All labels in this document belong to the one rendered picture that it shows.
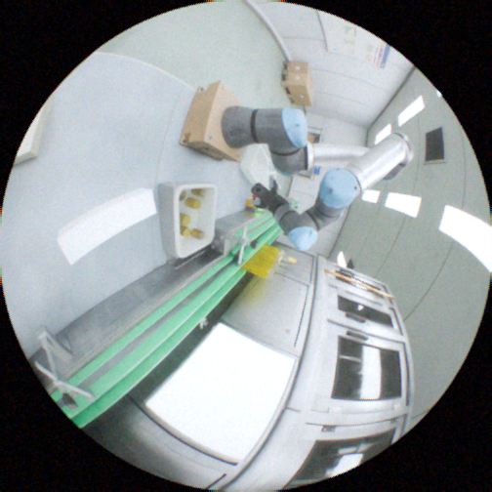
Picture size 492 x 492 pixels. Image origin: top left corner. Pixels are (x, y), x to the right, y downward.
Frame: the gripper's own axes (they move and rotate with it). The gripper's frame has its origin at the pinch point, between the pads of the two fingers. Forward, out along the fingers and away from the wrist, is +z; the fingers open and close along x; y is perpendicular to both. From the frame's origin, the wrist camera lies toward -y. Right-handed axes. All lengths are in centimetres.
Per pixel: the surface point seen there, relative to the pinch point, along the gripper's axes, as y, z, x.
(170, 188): -32.8, -19.4, -8.8
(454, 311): 120, -127, 58
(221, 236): -9.5, -14.8, -21.2
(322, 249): 588, 240, -86
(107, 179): -48, -24, -10
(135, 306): -34, -40, -34
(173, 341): -23, -48, -37
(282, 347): 12, -56, -30
